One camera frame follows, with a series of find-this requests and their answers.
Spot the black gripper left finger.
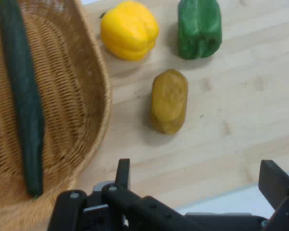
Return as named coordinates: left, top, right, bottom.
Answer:
left=47, top=158, right=203, bottom=231

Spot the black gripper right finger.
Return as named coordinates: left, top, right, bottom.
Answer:
left=258, top=159, right=289, bottom=231

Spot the brown potato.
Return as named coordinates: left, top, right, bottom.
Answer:
left=151, top=69, right=189, bottom=135

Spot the oval wicker basket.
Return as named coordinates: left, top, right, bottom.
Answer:
left=0, top=0, right=112, bottom=231

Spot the dark green cucumber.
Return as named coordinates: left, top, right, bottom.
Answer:
left=0, top=0, right=45, bottom=199

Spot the yellow bell pepper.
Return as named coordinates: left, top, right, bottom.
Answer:
left=99, top=1, right=159, bottom=61

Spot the green bell pepper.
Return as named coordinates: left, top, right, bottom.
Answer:
left=177, top=0, right=223, bottom=60

